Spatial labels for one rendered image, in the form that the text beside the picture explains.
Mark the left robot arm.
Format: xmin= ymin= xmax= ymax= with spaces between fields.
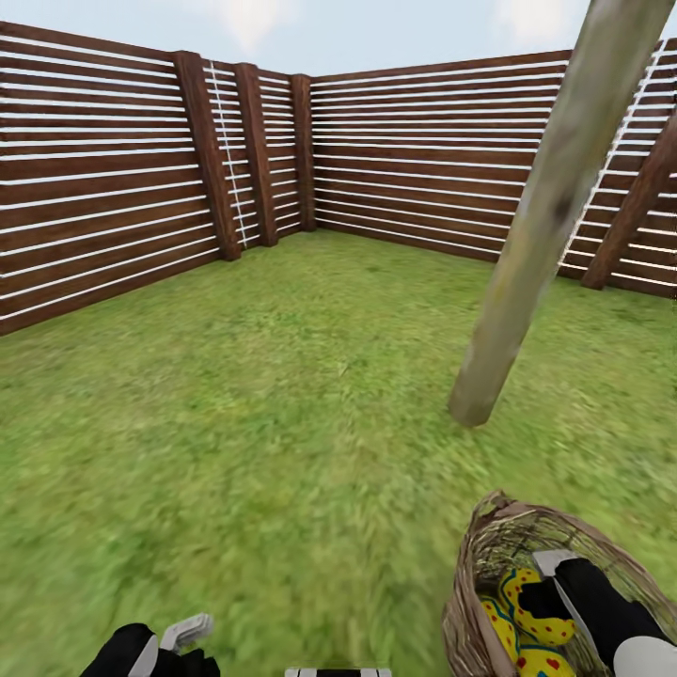
xmin=80 ymin=613 xmax=220 ymax=677

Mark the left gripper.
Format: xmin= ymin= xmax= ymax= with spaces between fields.
xmin=162 ymin=648 xmax=220 ymax=677

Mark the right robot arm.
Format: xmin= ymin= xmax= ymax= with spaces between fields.
xmin=518 ymin=549 xmax=677 ymax=677

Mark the easter egg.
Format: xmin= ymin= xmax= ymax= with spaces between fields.
xmin=496 ymin=565 xmax=577 ymax=645
xmin=479 ymin=593 xmax=525 ymax=668
xmin=517 ymin=634 xmax=577 ymax=677

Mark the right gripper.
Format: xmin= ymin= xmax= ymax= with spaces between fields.
xmin=518 ymin=578 xmax=571 ymax=620

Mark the wicker basket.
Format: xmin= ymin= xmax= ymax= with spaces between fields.
xmin=441 ymin=488 xmax=677 ymax=677

